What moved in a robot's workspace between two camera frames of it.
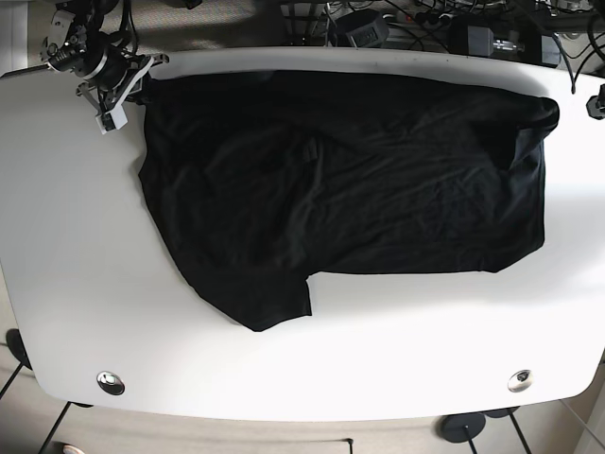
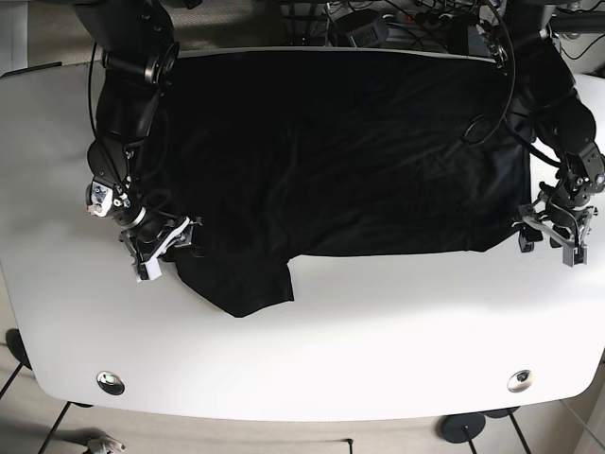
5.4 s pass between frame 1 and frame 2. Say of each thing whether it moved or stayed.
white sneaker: moved
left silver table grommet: stayed
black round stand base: stayed
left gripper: moved
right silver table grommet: stayed
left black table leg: stayed
